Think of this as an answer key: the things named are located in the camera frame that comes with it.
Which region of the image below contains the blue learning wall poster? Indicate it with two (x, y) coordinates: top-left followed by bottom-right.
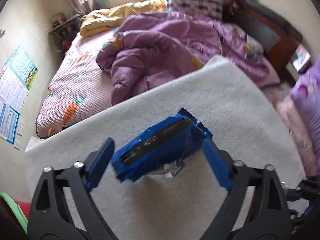
(0, 102), (20, 142)

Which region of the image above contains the checkered pillow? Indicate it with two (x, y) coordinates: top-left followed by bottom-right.
(166, 0), (223, 19)

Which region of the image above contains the green learning wall poster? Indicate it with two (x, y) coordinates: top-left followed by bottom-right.
(7, 45), (39, 90)

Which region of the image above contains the green garment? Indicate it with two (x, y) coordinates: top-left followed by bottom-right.
(92, 0), (110, 10)

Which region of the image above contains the colourful book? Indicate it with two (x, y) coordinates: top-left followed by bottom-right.
(291, 44), (312, 74)

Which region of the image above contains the pink lettered blanket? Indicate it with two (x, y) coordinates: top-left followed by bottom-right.
(274, 80), (320, 178)

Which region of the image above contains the purple quilt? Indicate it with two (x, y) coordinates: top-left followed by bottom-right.
(96, 11), (280, 105)

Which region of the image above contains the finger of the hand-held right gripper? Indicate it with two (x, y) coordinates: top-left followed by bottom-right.
(284, 189), (304, 203)

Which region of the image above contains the blue snack wrapper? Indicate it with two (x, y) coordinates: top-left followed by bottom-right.
(110, 108), (213, 183)

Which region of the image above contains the pink carrot print bed pad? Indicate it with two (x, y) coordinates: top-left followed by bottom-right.
(35, 32), (120, 139)

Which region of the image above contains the red bucket with green rim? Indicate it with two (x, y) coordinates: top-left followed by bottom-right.
(0, 191), (30, 235)

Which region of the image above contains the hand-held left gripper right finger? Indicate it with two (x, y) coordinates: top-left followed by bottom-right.
(200, 137), (293, 240)

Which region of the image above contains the white cartoon print pillow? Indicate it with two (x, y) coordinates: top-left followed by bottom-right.
(246, 34), (264, 60)

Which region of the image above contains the dark wooden headboard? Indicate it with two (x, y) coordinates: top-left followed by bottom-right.
(225, 0), (304, 80)

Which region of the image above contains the white fleece mat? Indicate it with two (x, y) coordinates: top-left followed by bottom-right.
(25, 55), (307, 240)

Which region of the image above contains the dark side desk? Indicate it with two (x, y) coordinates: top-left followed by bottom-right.
(49, 14), (83, 53)

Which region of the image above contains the white learning wall poster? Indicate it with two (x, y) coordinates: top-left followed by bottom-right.
(0, 64), (28, 110)

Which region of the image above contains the purple floral pillow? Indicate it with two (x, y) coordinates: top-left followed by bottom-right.
(290, 55), (320, 145)

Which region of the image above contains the small colourful box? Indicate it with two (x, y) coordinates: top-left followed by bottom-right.
(51, 13), (65, 27)

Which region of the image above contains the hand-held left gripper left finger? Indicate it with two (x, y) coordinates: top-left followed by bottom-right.
(26, 137), (118, 240)

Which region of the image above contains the yellow quilt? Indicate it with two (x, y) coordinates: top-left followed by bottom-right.
(79, 0), (168, 38)

